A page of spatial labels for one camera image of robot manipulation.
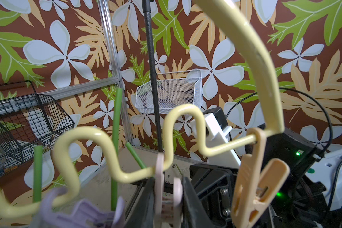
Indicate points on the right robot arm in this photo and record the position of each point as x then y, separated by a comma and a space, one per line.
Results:
311, 196

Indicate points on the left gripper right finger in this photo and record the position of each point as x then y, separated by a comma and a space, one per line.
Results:
194, 215

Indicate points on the white mesh basket right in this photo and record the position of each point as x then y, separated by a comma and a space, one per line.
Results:
171, 93

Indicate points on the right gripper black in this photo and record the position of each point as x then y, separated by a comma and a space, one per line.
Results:
214, 186

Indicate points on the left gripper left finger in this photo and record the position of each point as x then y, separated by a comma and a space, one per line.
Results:
143, 214

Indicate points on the black wire wall basket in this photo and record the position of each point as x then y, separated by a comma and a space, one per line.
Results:
27, 119

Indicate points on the black metal clothes rack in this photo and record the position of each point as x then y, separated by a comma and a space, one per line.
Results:
146, 7

